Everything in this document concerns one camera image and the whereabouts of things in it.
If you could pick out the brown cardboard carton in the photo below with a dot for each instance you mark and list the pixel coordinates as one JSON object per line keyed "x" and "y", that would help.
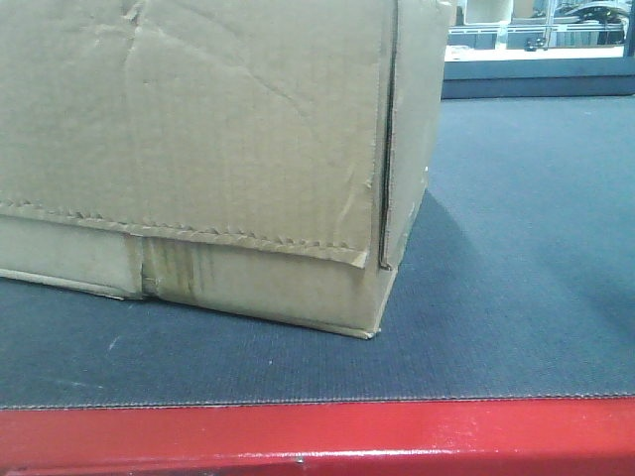
{"x": 264, "y": 158}

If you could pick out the dark grey conveyor belt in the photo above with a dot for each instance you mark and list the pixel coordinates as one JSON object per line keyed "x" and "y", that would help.
{"x": 518, "y": 282}

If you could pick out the red conveyor frame edge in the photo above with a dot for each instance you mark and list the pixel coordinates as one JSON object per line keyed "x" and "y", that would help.
{"x": 498, "y": 437}

